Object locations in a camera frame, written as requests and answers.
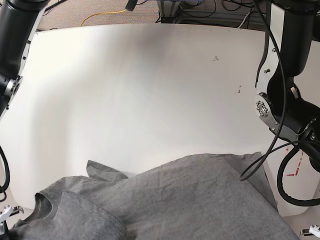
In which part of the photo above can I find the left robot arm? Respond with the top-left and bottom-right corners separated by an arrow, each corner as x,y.
255,0 -> 320,207

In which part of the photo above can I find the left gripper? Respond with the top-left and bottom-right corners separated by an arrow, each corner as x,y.
299,225 -> 320,238

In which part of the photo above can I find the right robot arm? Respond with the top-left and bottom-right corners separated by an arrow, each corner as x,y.
0,0 -> 49,118

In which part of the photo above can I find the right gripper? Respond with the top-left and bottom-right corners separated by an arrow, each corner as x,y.
0,205 -> 24,234

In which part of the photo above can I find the yellow cable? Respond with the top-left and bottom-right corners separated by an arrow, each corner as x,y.
79,8 -> 127,28

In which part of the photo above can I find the grey T-shirt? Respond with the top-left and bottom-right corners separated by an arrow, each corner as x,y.
8,152 -> 297,240

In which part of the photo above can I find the red tape rectangle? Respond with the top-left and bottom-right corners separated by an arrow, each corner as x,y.
284,150 -> 304,177

